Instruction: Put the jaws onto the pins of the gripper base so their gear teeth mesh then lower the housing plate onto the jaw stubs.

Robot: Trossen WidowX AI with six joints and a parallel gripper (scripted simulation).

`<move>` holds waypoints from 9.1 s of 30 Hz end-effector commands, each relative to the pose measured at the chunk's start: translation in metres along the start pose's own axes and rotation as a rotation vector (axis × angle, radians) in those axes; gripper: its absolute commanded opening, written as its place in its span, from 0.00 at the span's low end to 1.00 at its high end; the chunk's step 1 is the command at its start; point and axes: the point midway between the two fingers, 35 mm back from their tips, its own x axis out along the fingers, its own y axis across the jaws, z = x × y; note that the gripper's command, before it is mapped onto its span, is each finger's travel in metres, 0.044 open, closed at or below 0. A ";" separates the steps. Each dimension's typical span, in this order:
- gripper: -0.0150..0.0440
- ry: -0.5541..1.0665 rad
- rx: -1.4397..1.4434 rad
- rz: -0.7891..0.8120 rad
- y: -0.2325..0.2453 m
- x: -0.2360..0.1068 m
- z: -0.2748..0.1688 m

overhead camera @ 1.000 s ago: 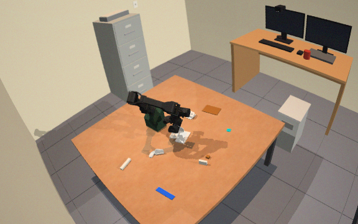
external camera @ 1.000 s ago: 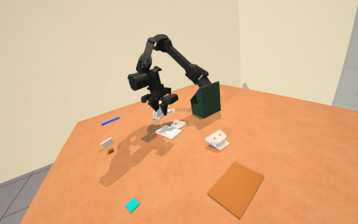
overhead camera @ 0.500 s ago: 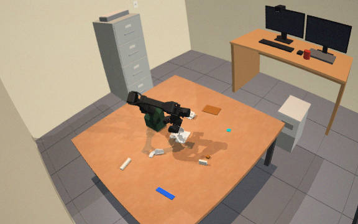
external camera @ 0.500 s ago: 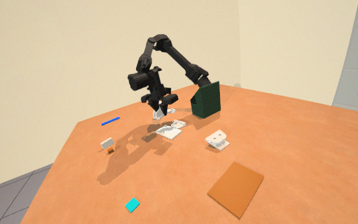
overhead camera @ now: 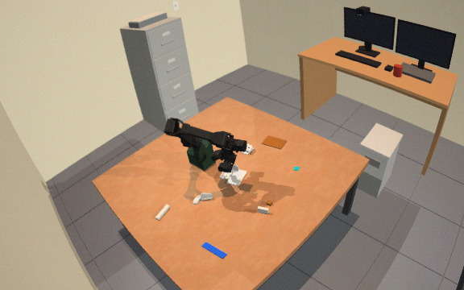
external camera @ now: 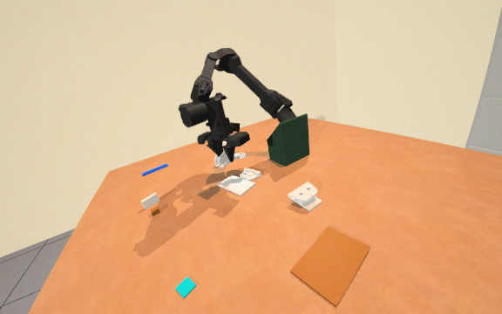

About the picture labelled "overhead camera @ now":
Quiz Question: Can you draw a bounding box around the blue flat bar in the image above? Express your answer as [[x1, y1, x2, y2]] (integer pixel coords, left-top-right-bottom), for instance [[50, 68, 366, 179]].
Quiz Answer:
[[202, 242, 227, 259]]

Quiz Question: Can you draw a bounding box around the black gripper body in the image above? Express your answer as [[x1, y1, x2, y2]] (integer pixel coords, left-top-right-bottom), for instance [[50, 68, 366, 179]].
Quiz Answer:
[[217, 149, 235, 172]]

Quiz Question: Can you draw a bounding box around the orange flat plate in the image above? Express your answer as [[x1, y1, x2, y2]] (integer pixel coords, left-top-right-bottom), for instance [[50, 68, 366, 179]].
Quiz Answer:
[[262, 135, 287, 149]]

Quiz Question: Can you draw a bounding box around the white flat bar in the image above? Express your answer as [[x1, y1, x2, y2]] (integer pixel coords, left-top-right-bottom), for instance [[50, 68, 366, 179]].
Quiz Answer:
[[155, 205, 170, 220]]

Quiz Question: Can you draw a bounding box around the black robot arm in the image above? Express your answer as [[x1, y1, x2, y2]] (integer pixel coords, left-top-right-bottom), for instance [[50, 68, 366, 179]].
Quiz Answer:
[[164, 118, 247, 161]]

